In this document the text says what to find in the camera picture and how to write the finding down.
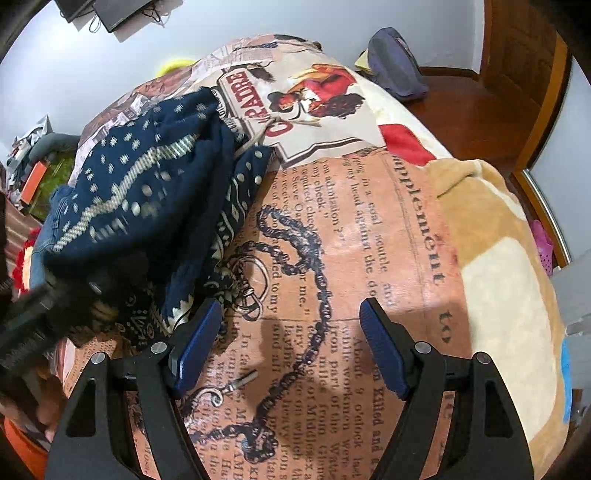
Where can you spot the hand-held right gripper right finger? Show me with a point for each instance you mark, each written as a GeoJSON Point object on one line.
{"type": "Point", "coordinates": [383, 350]}

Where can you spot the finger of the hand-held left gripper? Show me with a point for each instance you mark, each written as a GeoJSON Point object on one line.
{"type": "Point", "coordinates": [76, 288]}

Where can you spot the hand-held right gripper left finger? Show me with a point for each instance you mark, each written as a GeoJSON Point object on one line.
{"type": "Point", "coordinates": [201, 346]}

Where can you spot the navy patterned knit sweater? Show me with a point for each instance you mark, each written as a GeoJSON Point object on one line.
{"type": "Point", "coordinates": [138, 175]}

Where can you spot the person's left hand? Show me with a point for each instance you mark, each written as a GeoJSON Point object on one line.
{"type": "Point", "coordinates": [41, 406]}

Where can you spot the blue denim jeans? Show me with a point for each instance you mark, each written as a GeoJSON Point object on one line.
{"type": "Point", "coordinates": [46, 249]}

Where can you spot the red white knitted cloth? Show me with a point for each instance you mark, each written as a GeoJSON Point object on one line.
{"type": "Point", "coordinates": [27, 258]}

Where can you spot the red striped cloth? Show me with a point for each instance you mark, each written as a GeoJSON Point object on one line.
{"type": "Point", "coordinates": [16, 221]}

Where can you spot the green patterned box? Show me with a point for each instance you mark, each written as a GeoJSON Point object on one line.
{"type": "Point", "coordinates": [53, 184]}

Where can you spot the orange box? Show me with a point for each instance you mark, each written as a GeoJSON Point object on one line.
{"type": "Point", "coordinates": [34, 182]}

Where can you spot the orange cloth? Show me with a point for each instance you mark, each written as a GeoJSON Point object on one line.
{"type": "Point", "coordinates": [23, 445]}

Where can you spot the newspaper printed blanket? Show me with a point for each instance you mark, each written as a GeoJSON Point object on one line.
{"type": "Point", "coordinates": [346, 230]}

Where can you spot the grey cloth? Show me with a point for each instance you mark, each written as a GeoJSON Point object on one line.
{"type": "Point", "coordinates": [55, 143]}

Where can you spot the pink clog shoe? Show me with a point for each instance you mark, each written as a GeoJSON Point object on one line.
{"type": "Point", "coordinates": [544, 247]}

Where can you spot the white rolling cabinet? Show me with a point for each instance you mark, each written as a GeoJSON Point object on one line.
{"type": "Point", "coordinates": [575, 295]}

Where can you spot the yellow cloth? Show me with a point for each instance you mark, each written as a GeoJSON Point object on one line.
{"type": "Point", "coordinates": [174, 67]}

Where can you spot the grey purple backpack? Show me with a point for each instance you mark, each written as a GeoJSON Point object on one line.
{"type": "Point", "coordinates": [397, 64]}

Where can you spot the yellow paper sheet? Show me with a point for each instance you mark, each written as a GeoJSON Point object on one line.
{"type": "Point", "coordinates": [364, 62]}

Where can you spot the wooden door frame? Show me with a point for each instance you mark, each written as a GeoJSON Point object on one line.
{"type": "Point", "coordinates": [521, 69]}

